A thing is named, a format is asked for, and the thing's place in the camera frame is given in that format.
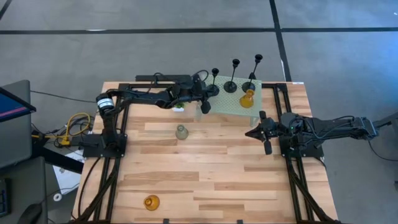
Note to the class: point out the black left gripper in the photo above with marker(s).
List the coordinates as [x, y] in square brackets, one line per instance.
[189, 91]

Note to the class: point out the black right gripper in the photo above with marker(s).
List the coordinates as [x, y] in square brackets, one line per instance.
[272, 130]

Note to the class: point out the short black candlestick holder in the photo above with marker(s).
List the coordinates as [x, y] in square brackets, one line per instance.
[215, 71]

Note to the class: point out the medium black candlestick holder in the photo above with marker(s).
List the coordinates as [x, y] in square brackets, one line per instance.
[230, 86]

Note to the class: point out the amber ribbed glass candle holder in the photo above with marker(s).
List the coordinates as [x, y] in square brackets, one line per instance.
[247, 101]
[151, 203]

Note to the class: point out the tall black candlestick holder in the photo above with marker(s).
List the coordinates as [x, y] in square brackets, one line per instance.
[248, 87]

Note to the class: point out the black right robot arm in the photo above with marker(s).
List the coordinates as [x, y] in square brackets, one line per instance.
[335, 124]

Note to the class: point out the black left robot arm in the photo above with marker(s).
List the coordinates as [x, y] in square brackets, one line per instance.
[146, 97]

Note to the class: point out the pale green perforated shelf table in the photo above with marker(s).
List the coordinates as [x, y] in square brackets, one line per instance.
[230, 102]

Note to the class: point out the small green plant white pot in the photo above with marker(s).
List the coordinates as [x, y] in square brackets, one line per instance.
[178, 107]

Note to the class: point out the black stand beam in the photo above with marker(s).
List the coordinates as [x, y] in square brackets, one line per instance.
[59, 160]

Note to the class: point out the white paper sheet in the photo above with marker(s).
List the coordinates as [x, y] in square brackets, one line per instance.
[66, 180]

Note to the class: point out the white tape roll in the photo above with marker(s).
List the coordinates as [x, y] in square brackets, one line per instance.
[57, 193]

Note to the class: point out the computer monitor blue screen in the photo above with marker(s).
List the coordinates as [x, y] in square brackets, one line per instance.
[12, 107]

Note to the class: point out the dark grey desk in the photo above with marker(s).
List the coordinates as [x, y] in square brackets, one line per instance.
[25, 186]

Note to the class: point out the black computer mouse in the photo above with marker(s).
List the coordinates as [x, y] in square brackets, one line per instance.
[31, 215]

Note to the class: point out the black keyboard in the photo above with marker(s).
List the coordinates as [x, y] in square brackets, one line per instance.
[4, 199]

